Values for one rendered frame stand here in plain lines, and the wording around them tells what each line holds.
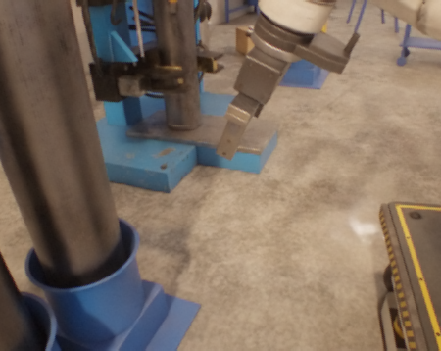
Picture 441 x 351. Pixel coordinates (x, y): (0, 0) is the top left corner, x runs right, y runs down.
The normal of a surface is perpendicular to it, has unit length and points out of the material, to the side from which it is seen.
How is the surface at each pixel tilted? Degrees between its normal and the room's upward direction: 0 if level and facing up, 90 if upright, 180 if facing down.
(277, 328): 0
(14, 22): 90
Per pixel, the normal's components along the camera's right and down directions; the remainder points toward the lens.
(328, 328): -0.04, -0.86
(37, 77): 0.54, 0.40
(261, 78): -0.37, 0.58
